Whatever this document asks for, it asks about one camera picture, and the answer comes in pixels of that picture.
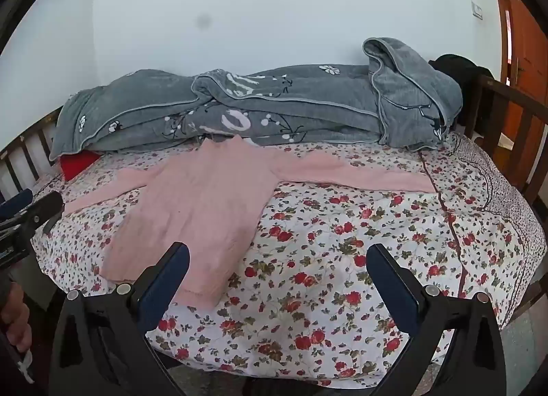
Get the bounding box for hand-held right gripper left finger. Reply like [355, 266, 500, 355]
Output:
[48, 242, 191, 396]

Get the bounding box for red pillow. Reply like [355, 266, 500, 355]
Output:
[59, 150, 102, 182]

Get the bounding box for orange wooden door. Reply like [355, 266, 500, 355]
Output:
[490, 0, 548, 152]

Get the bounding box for dark wooden footboard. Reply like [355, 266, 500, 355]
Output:
[464, 75, 548, 217]

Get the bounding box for person's left hand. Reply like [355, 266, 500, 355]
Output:
[0, 282, 34, 354]

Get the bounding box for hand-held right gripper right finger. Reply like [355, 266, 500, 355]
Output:
[366, 243, 508, 396]

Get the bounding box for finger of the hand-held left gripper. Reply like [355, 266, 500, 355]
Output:
[0, 188, 34, 222]
[26, 190, 64, 234]

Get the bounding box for black garment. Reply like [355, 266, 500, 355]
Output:
[428, 53, 493, 92]

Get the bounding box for pink knit sweater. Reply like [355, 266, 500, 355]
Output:
[63, 136, 437, 310]

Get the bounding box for red floral bed sheet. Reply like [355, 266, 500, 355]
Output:
[32, 131, 536, 380]

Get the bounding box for grey floral quilt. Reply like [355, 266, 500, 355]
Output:
[48, 37, 464, 162]

